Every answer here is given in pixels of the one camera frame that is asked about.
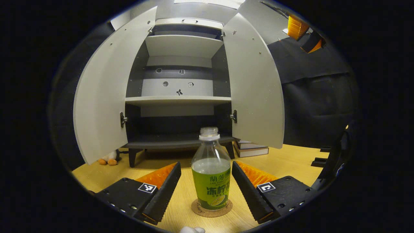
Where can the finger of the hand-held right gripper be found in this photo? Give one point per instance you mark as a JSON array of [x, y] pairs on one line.
[[312, 42], [297, 27]]

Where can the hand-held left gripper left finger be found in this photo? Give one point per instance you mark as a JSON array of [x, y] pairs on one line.
[[163, 197]]

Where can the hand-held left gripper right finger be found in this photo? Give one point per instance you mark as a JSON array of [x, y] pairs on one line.
[[249, 194]]

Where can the round cork coaster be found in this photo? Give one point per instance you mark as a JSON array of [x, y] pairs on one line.
[[197, 209]]

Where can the green label plastic bottle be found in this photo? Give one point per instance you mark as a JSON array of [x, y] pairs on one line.
[[211, 181]]

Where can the white cabinet door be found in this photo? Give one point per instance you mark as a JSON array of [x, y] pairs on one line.
[[106, 90], [255, 90]]

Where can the white cabinet drawer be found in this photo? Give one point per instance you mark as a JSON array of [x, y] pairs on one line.
[[207, 23]]

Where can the dark cover book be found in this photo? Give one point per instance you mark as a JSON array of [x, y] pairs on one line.
[[252, 152]]

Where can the black backdrop cloth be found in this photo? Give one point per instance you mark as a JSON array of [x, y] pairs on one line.
[[317, 97]]

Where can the penguin plush toy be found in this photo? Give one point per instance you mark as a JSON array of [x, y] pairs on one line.
[[109, 159]]

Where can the ceiling light panel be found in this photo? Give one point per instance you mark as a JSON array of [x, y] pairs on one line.
[[210, 3]]

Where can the black stand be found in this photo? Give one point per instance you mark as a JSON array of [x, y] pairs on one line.
[[336, 155]]

